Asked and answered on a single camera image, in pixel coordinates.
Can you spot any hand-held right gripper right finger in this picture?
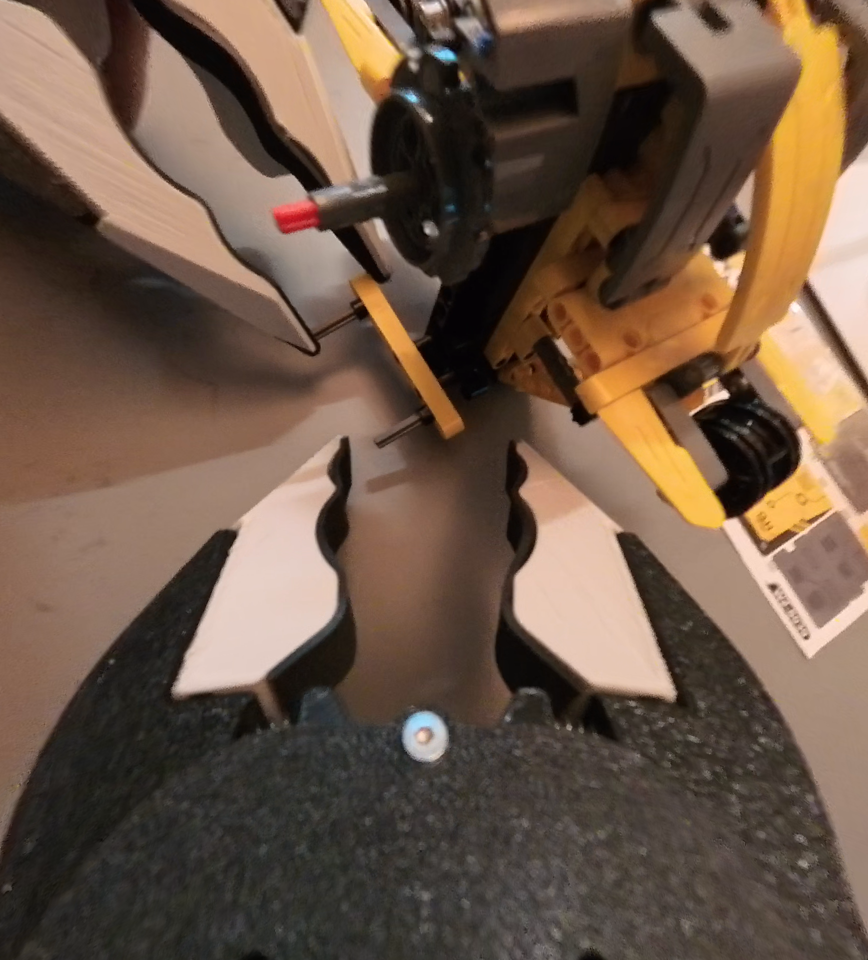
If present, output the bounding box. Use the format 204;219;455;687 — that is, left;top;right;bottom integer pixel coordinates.
497;441;679;721

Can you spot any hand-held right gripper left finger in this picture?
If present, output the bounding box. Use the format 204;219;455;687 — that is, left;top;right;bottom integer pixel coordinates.
171;437;358;723

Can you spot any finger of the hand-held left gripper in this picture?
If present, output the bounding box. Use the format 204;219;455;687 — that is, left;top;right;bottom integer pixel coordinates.
0;0;323;357
130;0;393;285

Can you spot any yellow perforated toy beam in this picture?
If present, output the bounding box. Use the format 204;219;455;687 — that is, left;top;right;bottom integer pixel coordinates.
349;275;467;441

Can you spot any yellow and black toy model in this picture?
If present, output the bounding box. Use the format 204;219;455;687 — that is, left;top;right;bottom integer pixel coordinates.
272;0;868;531

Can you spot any printed instruction sheet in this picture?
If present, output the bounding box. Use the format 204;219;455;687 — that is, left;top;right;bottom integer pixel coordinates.
722;307;868;660

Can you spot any white mat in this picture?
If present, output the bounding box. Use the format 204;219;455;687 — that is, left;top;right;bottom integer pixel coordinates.
801;168;868;423

